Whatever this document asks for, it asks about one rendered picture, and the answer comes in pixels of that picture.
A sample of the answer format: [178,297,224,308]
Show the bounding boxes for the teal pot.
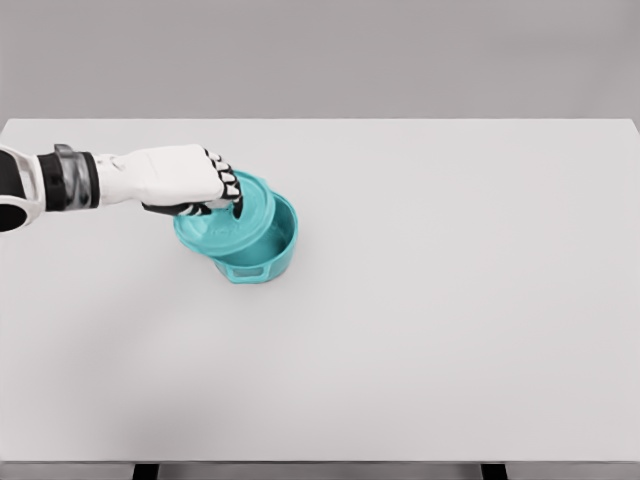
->
[212,191,300,286]

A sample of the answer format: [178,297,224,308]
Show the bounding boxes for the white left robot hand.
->
[140,143,245,220]

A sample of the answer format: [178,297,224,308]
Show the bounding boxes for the teal pot lid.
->
[173,169,277,259]

